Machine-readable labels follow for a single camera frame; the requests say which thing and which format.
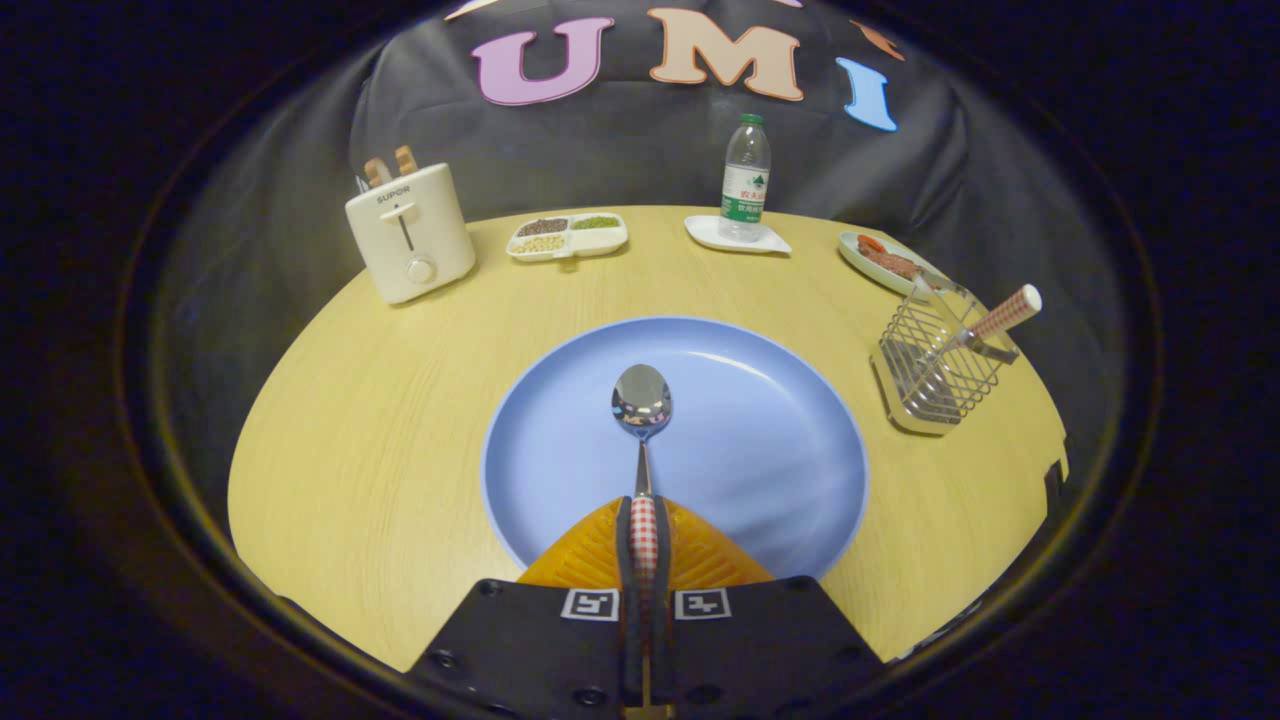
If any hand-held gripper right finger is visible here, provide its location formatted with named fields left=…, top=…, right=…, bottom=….
left=655, top=497, right=886, bottom=720

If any metal wire cutlery rack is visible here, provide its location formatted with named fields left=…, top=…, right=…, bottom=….
left=870, top=275, right=1021, bottom=437

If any blue round plate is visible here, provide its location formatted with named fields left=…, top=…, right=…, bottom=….
left=481, top=316, right=870, bottom=583

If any spoon with checkered handle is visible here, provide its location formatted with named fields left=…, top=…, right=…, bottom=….
left=611, top=363, right=673, bottom=611

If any white divided dish of beans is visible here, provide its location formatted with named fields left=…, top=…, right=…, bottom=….
left=506, top=212, right=629, bottom=263

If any white square coaster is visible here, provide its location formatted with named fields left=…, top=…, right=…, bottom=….
left=684, top=214, right=793, bottom=256

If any clear water bottle green cap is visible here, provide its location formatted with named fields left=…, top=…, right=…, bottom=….
left=720, top=113, right=772, bottom=243

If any pale green food plate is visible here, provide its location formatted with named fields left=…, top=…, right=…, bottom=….
left=838, top=231, right=946, bottom=297

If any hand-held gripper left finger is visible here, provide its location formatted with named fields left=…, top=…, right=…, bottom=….
left=405, top=497, right=638, bottom=720

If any cream toaster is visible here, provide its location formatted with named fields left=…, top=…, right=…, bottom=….
left=345, top=162, right=477, bottom=305

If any sliced meat and sausage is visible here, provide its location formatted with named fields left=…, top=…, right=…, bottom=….
left=857, top=235, right=921, bottom=282

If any fork with checkered handle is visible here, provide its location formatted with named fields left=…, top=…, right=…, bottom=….
left=940, top=284, right=1043, bottom=363

